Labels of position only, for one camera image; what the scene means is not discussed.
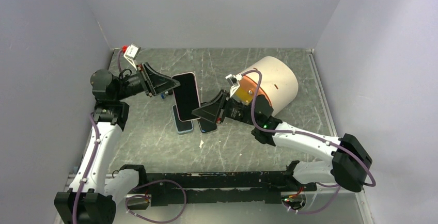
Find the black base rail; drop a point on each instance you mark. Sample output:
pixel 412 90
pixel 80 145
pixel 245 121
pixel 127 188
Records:
pixel 269 187

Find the light blue phone case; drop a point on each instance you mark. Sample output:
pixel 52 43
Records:
pixel 175 111

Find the beige pink phone case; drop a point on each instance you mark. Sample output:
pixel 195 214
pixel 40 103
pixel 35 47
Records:
pixel 187 96

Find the blue clip tool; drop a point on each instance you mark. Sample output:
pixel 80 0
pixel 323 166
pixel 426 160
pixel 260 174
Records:
pixel 166 94

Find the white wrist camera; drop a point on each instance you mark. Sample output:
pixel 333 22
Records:
pixel 234 82
pixel 130 53

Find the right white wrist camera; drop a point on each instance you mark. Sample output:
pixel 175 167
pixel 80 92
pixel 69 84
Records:
pixel 234 82

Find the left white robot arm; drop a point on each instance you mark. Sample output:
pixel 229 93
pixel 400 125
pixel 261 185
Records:
pixel 90 197

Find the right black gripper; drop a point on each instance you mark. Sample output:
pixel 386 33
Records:
pixel 216 109

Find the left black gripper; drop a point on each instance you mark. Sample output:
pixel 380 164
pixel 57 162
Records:
pixel 157 83

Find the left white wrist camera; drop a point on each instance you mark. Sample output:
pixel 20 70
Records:
pixel 130 53

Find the cream and orange drum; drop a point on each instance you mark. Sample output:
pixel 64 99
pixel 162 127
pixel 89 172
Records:
pixel 279 84

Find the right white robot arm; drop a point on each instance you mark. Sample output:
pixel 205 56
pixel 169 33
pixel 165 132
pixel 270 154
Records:
pixel 342 161

